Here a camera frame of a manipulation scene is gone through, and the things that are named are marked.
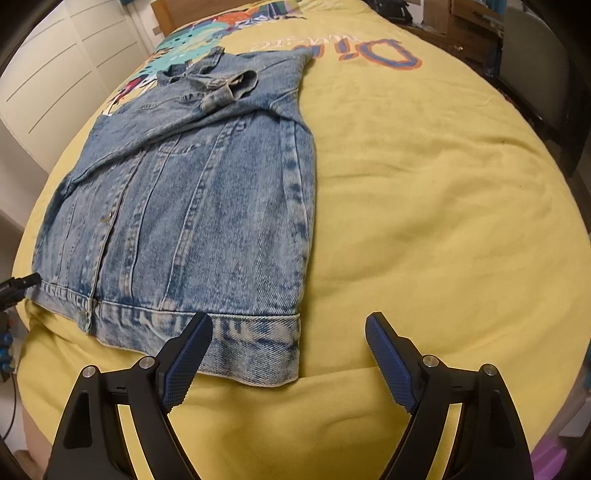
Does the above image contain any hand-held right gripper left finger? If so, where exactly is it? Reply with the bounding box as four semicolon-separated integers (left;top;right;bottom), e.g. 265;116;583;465
44;313;214;480

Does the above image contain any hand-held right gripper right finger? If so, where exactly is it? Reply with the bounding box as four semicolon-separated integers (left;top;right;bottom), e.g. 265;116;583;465
365;312;532;480

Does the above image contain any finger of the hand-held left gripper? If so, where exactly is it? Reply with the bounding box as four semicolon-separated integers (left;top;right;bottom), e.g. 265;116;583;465
0;272;42;309

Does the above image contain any blue denim jacket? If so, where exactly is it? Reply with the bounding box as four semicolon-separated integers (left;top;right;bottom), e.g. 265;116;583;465
32;46;317;387

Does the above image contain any yellow printed blanket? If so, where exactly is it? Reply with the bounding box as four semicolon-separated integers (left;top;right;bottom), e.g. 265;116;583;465
11;0;591;480

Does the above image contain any white wardrobe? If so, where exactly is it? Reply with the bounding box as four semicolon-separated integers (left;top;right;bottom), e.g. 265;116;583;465
0;0;168;172

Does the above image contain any wooden headboard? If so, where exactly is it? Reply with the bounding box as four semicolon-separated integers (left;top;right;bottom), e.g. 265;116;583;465
152;0;186;38

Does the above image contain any grey chair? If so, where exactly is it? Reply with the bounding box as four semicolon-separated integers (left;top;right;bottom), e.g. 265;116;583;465
501;0;589;178

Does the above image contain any wooden cabinet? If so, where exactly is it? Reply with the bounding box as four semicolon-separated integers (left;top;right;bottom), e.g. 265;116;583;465
450;0;504;70

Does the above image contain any black bag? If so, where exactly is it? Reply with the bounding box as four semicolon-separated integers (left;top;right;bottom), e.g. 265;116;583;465
375;0;415;24

